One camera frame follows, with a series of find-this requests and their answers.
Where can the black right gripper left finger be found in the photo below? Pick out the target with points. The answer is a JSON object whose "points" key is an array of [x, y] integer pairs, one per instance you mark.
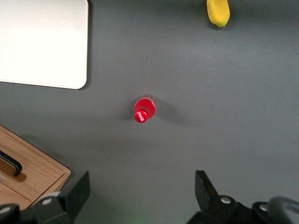
{"points": [[77, 193]]}

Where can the wooden drawer front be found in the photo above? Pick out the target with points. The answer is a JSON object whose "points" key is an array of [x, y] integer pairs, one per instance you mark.
{"points": [[37, 163]]}

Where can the wooden drawer cabinet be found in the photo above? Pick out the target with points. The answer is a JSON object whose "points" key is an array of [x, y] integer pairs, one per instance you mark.
{"points": [[52, 186]]}

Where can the small red cola bottle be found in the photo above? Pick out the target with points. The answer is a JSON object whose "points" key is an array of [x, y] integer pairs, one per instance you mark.
{"points": [[144, 109]]}

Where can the white rectangular plastic tray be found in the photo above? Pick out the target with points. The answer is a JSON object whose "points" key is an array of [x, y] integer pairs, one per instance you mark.
{"points": [[42, 42]]}

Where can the yellow lemon-shaped toy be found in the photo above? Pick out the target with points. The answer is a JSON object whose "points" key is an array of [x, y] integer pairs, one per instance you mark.
{"points": [[218, 12]]}

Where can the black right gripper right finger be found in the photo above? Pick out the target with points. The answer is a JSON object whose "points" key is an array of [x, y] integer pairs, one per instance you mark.
{"points": [[205, 193]]}

